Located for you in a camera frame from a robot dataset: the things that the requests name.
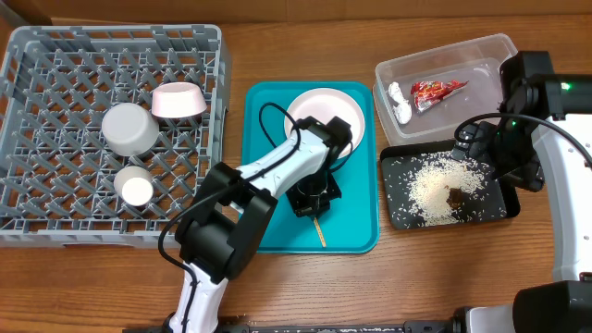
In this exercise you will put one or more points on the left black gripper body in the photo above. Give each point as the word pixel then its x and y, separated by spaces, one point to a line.
pixel 315 192

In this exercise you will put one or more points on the pink bowl with rice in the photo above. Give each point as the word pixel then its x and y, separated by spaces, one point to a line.
pixel 178 100

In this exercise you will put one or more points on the spilled white rice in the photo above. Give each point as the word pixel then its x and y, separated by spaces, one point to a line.
pixel 439 189

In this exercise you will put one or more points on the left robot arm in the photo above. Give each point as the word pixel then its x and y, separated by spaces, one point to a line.
pixel 220 232

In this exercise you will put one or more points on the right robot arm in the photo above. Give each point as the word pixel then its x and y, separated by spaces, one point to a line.
pixel 541 132

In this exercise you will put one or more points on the black plastic tray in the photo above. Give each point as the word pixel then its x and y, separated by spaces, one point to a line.
pixel 402 208

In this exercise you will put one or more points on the white tissue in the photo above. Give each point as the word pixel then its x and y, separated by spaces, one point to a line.
pixel 402 109

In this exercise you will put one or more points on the wooden chopstick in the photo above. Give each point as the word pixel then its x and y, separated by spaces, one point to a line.
pixel 319 232

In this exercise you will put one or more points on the grey bowl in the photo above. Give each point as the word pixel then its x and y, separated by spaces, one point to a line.
pixel 129 129

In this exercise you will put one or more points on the red snack wrapper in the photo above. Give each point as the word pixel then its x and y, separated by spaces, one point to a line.
pixel 428 93

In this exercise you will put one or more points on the grey dishwasher rack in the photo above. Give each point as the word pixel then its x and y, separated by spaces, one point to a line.
pixel 57 172

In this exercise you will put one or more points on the black rail at bottom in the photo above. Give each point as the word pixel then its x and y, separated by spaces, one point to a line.
pixel 239 324

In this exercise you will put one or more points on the white round plate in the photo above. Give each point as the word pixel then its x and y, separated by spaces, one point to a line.
pixel 325 103

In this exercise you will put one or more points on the teal plastic tray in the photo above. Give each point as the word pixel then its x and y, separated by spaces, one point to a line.
pixel 351 225

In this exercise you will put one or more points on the white paper cup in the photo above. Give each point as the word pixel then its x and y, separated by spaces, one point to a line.
pixel 134 185

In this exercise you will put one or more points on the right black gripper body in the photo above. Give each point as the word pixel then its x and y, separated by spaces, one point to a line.
pixel 474 151

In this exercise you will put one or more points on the clear plastic bin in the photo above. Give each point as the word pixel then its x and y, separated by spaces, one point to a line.
pixel 476 61

